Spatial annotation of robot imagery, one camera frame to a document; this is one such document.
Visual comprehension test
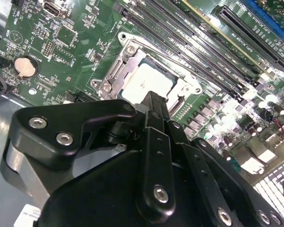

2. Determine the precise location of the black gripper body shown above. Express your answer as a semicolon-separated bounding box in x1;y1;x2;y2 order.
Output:
36;150;210;227

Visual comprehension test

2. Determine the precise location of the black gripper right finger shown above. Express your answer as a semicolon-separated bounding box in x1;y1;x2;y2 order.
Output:
167;120;284;227

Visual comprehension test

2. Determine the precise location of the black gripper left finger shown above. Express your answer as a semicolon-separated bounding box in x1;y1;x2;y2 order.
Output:
1;91;177;224

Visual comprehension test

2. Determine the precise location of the silver CPU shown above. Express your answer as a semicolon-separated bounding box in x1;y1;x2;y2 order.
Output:
120;63;180;105

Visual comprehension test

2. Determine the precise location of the metal socket cover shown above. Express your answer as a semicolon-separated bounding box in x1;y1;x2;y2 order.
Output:
101;44;199;114

